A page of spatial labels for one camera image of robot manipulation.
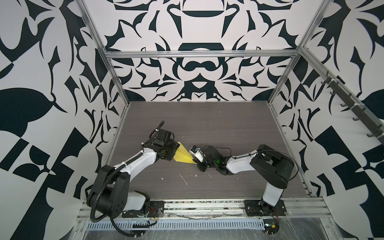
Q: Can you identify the yellow square paper sheet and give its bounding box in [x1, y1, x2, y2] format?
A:
[174, 142, 196, 164]

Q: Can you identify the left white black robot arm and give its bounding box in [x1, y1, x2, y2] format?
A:
[87, 128, 180, 223]

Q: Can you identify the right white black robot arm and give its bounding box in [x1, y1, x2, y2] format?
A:
[190, 145, 296, 208]

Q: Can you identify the small green-lit electronics box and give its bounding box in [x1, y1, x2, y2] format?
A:
[263, 219, 280, 236]

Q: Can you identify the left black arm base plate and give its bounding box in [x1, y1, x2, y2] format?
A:
[122, 201, 165, 218]

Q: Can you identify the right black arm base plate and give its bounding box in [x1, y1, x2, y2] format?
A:
[244, 200, 287, 217]

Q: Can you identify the white slotted cable duct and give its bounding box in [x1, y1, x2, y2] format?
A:
[86, 219, 265, 231]

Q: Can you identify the left black corrugated cable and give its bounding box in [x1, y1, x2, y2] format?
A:
[89, 164, 158, 238]

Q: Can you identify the aluminium front rail frame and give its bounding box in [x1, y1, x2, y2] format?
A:
[74, 196, 332, 222]

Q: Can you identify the black wall hook rail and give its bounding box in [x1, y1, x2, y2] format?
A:
[322, 72, 384, 145]

